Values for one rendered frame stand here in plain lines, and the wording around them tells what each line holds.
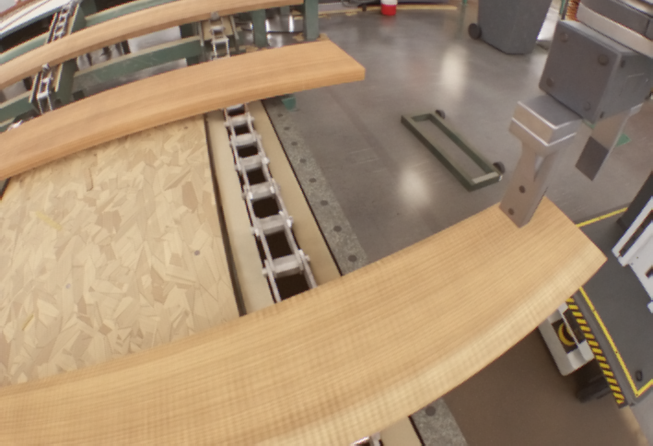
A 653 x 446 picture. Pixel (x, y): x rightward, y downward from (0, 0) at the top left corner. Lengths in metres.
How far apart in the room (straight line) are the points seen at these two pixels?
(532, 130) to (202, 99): 0.57
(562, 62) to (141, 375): 0.40
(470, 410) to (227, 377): 1.03
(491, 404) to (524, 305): 0.94
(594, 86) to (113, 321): 0.49
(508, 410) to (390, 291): 1.03
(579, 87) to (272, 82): 0.56
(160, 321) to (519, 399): 1.18
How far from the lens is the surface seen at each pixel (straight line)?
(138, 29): 1.22
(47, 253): 0.58
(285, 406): 0.29
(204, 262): 0.43
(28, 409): 0.41
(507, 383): 1.33
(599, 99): 0.23
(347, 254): 0.42
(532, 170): 0.25
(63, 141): 0.74
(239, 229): 0.46
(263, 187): 0.48
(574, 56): 0.23
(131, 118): 0.69
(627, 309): 1.33
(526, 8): 3.92
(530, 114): 0.21
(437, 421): 0.36
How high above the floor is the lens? 1.16
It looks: 45 degrees down
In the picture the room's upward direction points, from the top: 1 degrees counter-clockwise
